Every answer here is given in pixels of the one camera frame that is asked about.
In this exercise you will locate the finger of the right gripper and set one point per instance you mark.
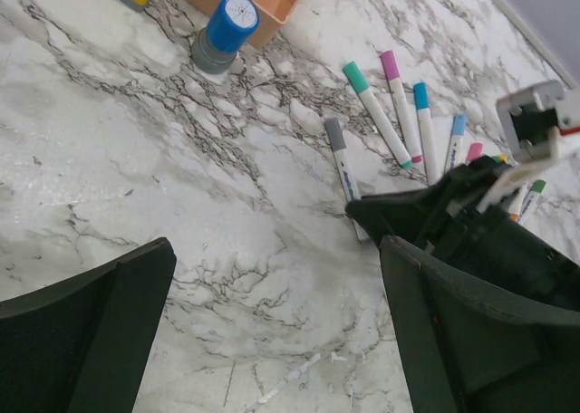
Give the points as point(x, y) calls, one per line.
point(421, 216)

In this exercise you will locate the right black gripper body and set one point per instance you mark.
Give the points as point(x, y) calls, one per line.
point(492, 246)

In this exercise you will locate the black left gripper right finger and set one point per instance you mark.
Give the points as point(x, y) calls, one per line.
point(467, 345)

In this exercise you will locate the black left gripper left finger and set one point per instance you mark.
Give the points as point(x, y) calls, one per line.
point(82, 344)

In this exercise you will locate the grey marker pen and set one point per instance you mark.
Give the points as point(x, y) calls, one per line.
point(338, 147)

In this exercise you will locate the magenta marker pen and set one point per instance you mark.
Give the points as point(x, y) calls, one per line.
point(409, 130)

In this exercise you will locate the teal marker pen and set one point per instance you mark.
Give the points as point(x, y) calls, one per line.
point(379, 117)

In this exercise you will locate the brown marker pen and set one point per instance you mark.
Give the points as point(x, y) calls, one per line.
point(515, 207)

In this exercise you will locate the dark green marker pen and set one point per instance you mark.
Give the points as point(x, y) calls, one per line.
point(531, 198)

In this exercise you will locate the light blue marker pen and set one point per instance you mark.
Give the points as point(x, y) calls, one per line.
point(455, 141)

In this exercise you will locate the pink marker pen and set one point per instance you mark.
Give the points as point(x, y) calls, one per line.
point(474, 152)

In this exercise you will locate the cyan marker pen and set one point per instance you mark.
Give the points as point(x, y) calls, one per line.
point(426, 132)

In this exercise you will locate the blue round stamp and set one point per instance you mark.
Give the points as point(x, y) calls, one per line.
point(216, 46)

